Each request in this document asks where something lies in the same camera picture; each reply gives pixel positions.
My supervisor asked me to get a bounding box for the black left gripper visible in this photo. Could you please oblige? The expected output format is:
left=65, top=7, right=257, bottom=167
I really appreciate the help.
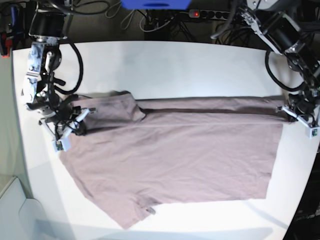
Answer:
left=288, top=93, right=318, bottom=117

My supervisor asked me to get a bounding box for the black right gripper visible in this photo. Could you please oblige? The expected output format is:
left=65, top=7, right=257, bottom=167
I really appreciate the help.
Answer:
left=45, top=94, right=87, bottom=136

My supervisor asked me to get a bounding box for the mauve pink t-shirt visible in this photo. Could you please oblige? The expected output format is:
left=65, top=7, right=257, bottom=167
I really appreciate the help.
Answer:
left=59, top=93, right=287, bottom=229

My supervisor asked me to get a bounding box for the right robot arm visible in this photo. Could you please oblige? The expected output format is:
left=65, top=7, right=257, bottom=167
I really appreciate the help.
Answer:
left=21, top=0, right=86, bottom=139

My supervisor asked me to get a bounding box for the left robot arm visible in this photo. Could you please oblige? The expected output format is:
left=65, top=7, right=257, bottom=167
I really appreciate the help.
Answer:
left=210, top=0, right=320, bottom=118

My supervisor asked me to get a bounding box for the red and black clamp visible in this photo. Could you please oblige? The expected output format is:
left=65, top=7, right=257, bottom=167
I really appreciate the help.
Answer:
left=0, top=32, right=13, bottom=58

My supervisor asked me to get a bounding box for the blue plastic box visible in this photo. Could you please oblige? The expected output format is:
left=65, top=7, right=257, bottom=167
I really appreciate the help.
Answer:
left=121, top=0, right=191, bottom=10

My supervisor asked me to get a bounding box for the black power strip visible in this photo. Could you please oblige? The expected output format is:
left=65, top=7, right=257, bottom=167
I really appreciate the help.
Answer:
left=188, top=9, right=230, bottom=21

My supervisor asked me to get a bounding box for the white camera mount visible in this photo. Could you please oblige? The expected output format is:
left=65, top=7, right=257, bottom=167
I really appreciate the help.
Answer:
left=38, top=107, right=96, bottom=152
left=276, top=105, right=320, bottom=139

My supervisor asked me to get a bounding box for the blue clamp handle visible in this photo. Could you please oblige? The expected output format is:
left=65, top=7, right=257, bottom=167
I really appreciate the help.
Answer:
left=10, top=6, right=18, bottom=35

